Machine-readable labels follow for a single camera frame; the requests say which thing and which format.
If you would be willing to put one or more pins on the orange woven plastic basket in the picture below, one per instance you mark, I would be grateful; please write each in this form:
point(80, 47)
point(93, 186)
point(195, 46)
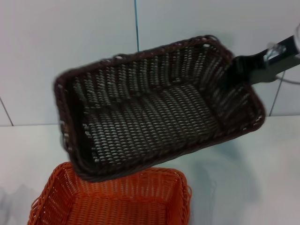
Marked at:
point(117, 204)

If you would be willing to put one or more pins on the dark brown woven basket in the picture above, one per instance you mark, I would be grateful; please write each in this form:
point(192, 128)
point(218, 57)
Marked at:
point(145, 117)

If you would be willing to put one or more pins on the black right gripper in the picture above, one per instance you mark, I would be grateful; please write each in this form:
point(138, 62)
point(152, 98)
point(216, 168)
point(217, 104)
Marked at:
point(287, 48)

